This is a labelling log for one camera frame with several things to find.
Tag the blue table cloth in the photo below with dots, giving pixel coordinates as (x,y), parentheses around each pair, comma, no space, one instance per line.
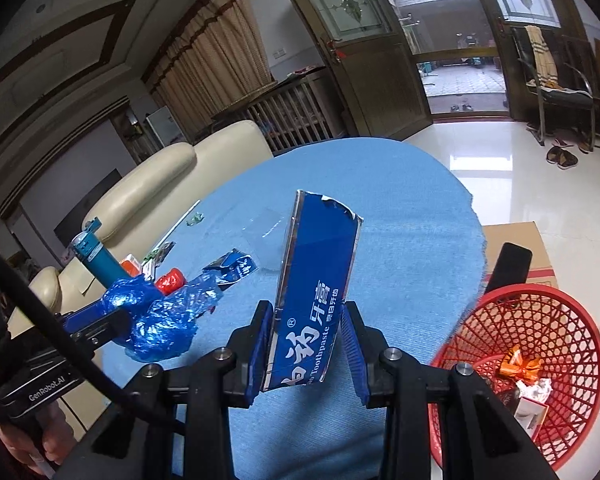
(397,235)

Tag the black television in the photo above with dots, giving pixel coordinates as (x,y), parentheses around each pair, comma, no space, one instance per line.
(71,224)

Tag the black phone on stand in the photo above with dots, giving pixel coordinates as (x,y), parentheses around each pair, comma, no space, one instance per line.
(511,268)

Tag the cardboard box on floor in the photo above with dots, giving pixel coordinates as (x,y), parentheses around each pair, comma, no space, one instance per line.
(524,234)

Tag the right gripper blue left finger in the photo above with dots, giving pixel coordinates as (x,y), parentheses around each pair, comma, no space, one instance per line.
(250,347)

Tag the snack packets pile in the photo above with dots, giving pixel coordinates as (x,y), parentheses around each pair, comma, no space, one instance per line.
(155,259)

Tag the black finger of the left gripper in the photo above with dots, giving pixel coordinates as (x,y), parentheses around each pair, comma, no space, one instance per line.
(91,340)

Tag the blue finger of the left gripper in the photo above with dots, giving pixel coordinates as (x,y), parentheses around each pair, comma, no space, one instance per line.
(96,315)

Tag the blue toothpaste box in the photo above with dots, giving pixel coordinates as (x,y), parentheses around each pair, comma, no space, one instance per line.
(318,259)

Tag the orange wrapper trash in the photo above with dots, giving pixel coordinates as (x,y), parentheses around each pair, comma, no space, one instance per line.
(517,367)

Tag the red mesh waste basket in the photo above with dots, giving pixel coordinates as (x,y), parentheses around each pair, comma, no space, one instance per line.
(538,337)

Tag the pair of slippers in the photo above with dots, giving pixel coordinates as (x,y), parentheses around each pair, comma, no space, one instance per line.
(561,158)

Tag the teal thermos bottle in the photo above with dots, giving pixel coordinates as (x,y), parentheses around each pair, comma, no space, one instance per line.
(97,259)

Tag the green candy wrapper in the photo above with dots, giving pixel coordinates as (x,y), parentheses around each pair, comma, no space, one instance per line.
(195,219)

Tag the clear plastic container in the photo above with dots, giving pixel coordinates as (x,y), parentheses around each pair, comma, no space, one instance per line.
(265,235)

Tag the wooden glass door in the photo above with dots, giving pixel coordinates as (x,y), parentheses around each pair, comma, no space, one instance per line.
(366,52)

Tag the blue plastic bag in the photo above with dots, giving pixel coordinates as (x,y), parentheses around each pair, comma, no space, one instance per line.
(162,327)

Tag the red white carton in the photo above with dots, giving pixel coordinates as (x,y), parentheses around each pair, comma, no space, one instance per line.
(528,404)

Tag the metal frame chair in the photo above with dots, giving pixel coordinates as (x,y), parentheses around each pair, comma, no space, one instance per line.
(553,82)

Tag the small white orange box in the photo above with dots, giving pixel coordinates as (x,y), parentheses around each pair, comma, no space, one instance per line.
(131,266)

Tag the red plastic bag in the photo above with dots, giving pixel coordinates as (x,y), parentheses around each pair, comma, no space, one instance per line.
(170,282)

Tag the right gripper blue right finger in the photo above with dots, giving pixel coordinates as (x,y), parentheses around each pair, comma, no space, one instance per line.
(363,346)

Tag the beige curtain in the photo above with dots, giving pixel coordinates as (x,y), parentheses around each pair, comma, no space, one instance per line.
(212,58)

